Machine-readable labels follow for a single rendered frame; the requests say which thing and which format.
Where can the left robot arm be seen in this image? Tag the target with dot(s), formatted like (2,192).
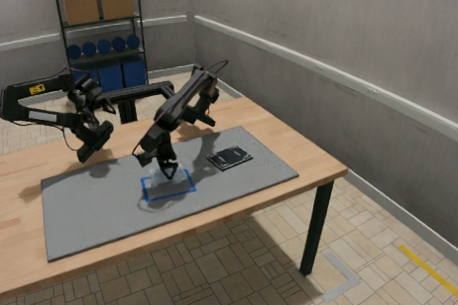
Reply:
(171,120)

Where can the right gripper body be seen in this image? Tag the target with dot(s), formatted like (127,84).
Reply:
(82,101)

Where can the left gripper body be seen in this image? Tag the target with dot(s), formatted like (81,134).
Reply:
(162,152)

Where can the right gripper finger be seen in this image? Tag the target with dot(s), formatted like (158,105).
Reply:
(85,114)
(105,107)

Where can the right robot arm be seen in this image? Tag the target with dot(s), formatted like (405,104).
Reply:
(12,109)

